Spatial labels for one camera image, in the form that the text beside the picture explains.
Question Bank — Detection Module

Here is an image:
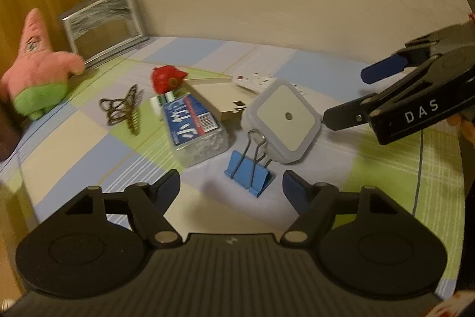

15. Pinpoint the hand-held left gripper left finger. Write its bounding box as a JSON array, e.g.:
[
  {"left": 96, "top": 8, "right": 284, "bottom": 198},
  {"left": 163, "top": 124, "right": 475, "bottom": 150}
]
[{"left": 65, "top": 169, "right": 181, "bottom": 249}]

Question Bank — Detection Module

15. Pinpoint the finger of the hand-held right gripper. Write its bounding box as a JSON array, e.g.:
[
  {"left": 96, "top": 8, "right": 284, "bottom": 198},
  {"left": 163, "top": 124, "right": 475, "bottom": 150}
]
[
  {"left": 361, "top": 35, "right": 446, "bottom": 85},
  {"left": 322, "top": 55, "right": 446, "bottom": 132}
]

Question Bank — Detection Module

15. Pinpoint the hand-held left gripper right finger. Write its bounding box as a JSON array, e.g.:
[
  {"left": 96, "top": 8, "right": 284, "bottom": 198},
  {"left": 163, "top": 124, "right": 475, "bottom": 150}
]
[{"left": 279, "top": 170, "right": 399, "bottom": 247}]

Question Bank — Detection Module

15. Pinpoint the blue binder clip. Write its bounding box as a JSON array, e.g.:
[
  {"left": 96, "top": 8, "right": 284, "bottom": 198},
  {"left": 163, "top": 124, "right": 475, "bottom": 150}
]
[{"left": 223, "top": 129, "right": 276, "bottom": 198}]

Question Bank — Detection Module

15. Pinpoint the white square night light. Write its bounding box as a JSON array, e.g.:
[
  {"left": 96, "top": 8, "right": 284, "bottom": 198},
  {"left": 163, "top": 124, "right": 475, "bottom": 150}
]
[{"left": 241, "top": 80, "right": 322, "bottom": 165}]

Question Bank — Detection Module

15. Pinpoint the green and white small tube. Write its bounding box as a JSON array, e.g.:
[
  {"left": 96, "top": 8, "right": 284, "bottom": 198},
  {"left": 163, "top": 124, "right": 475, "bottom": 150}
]
[{"left": 150, "top": 92, "right": 182, "bottom": 114}]

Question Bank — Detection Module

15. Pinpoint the beige plastic tray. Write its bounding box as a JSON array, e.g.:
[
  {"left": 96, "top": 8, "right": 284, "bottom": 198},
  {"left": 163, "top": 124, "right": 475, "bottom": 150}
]
[{"left": 183, "top": 76, "right": 248, "bottom": 122}]

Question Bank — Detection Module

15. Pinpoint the person's right hand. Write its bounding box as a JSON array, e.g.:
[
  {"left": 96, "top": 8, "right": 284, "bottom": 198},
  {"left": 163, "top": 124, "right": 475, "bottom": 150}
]
[{"left": 446, "top": 112, "right": 475, "bottom": 145}]

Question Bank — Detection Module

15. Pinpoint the clear pin box blue label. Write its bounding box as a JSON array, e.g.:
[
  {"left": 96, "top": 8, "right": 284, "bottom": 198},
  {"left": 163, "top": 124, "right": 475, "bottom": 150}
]
[{"left": 160, "top": 93, "right": 229, "bottom": 168}]

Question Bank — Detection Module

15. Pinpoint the checkered pastel tablecloth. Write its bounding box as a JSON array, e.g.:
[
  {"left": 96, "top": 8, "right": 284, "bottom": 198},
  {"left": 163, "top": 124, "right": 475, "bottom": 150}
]
[{"left": 0, "top": 36, "right": 469, "bottom": 303}]

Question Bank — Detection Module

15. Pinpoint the white power strip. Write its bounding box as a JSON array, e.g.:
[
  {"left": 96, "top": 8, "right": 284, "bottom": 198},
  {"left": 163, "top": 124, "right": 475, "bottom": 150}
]
[{"left": 232, "top": 72, "right": 307, "bottom": 97}]

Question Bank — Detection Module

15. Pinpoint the metal butterfly hair clip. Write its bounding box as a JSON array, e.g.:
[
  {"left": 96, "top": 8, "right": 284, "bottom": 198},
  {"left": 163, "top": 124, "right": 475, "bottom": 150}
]
[{"left": 99, "top": 84, "right": 145, "bottom": 135}]

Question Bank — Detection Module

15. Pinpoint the red strawberry toy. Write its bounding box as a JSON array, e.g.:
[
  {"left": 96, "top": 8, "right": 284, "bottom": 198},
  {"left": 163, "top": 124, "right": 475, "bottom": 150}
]
[{"left": 151, "top": 65, "right": 189, "bottom": 95}]

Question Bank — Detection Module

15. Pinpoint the pink starfish plush toy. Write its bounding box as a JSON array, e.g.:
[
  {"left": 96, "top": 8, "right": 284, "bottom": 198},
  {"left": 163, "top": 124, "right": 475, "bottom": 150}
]
[{"left": 0, "top": 8, "right": 87, "bottom": 121}]

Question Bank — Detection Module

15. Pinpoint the silver picture frame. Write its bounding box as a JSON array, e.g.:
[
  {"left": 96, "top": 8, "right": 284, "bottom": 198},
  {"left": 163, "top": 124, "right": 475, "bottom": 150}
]
[{"left": 59, "top": 0, "right": 151, "bottom": 67}]

